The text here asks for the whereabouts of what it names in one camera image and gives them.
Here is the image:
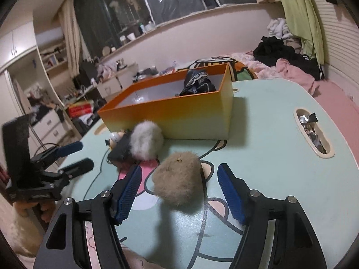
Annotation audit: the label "pink bed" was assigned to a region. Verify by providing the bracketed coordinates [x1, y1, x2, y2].
[311, 80, 359, 169]

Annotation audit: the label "beige curtain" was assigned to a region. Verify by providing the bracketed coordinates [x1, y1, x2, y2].
[58, 1, 91, 77]

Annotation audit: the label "black patterned cloth bag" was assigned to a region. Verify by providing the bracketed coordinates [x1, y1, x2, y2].
[179, 69, 218, 96]

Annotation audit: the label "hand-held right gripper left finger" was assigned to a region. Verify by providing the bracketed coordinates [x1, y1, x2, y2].
[33, 164, 143, 269]

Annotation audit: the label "cartoon printed blanket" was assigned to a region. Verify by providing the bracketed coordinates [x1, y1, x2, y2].
[175, 56, 258, 82]

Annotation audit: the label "wall shelf unit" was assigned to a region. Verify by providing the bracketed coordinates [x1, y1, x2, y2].
[39, 41, 70, 71]

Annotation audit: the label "orange cardboard box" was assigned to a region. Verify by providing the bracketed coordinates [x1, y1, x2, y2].
[98, 63, 234, 141]

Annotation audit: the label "person's left forearm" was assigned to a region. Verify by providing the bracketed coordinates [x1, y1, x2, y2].
[9, 215, 46, 259]

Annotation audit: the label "white drawer cabinet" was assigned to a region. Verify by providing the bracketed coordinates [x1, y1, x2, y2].
[30, 109, 71, 150]

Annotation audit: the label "pink blanket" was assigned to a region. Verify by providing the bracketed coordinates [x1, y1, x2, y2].
[231, 52, 316, 96]

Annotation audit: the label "person's left hand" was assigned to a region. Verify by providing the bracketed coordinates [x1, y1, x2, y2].
[14, 200, 55, 225]

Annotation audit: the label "grey fur pompom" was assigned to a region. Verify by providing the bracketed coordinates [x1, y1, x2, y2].
[129, 120, 165, 160]

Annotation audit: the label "white low cabinet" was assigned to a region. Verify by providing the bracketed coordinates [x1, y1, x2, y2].
[96, 63, 140, 99]

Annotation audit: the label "brown fur pompom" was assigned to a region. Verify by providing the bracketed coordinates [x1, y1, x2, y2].
[151, 151, 205, 207]

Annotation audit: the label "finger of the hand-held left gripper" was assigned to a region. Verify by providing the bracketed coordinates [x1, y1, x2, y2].
[31, 141, 84, 163]
[42, 158, 95, 187]

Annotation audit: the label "green curtain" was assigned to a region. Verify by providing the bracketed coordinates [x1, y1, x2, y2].
[273, 0, 325, 65]

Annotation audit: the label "foil wrappers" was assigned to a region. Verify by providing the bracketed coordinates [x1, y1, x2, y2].
[298, 112, 327, 154]

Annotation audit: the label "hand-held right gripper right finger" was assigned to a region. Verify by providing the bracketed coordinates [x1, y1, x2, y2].
[217, 163, 327, 269]

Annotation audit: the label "dark window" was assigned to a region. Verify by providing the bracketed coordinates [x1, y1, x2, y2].
[73, 0, 258, 63]

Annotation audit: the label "white clothes pile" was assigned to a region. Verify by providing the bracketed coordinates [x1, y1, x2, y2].
[266, 18, 294, 40]

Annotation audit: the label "red box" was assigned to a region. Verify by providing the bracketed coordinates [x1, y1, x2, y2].
[68, 100, 95, 119]

